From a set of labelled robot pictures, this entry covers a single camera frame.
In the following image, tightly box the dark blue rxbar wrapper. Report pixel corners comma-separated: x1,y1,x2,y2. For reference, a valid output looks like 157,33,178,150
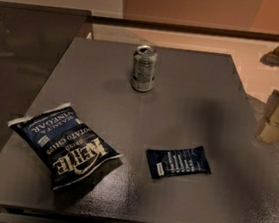
146,146,211,179

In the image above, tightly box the silver 7up soda can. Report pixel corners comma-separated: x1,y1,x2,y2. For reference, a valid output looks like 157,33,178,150
131,45,158,92

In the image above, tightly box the blue kettle chips bag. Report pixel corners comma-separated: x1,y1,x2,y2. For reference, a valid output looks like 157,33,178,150
7,103,120,190

